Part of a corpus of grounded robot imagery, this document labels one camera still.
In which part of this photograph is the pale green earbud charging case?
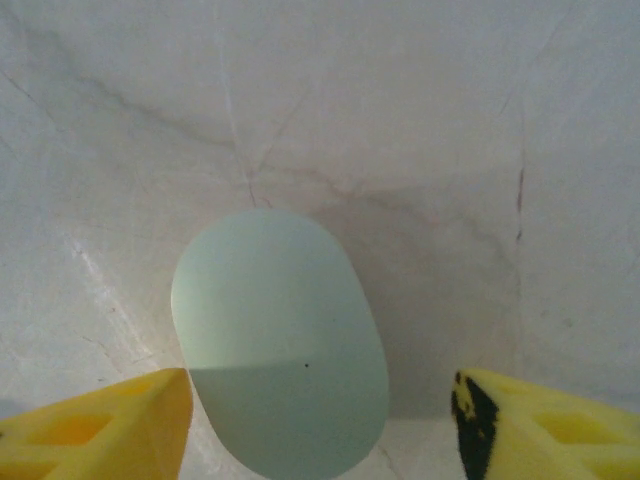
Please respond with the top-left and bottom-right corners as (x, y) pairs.
(169, 208), (391, 479)

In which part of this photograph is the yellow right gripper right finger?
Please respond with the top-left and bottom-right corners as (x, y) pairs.
(450, 368), (640, 480)

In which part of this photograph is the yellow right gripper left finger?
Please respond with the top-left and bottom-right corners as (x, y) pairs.
(0, 367), (195, 480)

